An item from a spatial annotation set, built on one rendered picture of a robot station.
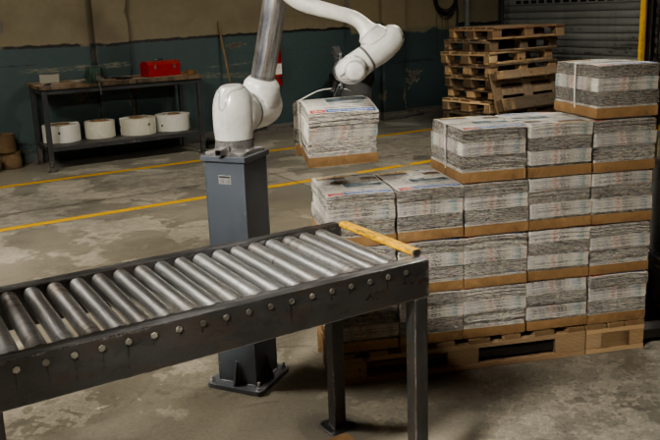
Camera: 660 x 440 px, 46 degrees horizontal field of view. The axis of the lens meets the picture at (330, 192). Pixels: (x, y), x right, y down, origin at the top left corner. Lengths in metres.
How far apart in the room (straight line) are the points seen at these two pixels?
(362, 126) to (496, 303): 0.99
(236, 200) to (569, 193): 1.41
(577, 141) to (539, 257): 0.52
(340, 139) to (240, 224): 0.53
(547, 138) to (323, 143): 0.95
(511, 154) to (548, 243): 0.44
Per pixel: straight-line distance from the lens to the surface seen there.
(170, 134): 8.96
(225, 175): 3.11
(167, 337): 2.02
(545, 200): 3.42
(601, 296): 3.68
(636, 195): 3.62
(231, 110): 3.07
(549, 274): 3.51
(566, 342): 3.67
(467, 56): 9.67
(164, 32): 9.69
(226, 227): 3.17
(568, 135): 3.40
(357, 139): 3.09
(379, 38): 2.90
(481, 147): 3.24
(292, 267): 2.36
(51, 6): 9.34
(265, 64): 3.23
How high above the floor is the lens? 1.54
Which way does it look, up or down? 13 degrees down
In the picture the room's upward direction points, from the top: 2 degrees counter-clockwise
